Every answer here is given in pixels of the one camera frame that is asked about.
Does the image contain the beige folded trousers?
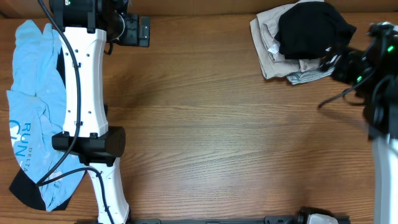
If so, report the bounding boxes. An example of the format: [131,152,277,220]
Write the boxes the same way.
[250,4,320,79]

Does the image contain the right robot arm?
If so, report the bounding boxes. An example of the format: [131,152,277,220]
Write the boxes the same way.
[319,22,397,223]

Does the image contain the black t-shirt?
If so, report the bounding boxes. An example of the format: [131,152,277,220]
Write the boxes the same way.
[275,1,356,59]

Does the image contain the grey striped folded cloth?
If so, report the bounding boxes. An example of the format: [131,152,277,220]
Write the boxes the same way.
[286,68,334,85]

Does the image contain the light blue t-shirt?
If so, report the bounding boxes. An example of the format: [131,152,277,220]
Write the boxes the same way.
[6,20,84,212]

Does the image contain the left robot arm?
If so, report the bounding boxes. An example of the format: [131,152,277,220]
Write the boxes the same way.
[43,0,150,223]

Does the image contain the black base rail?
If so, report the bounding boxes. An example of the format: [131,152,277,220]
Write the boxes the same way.
[74,214,352,224]

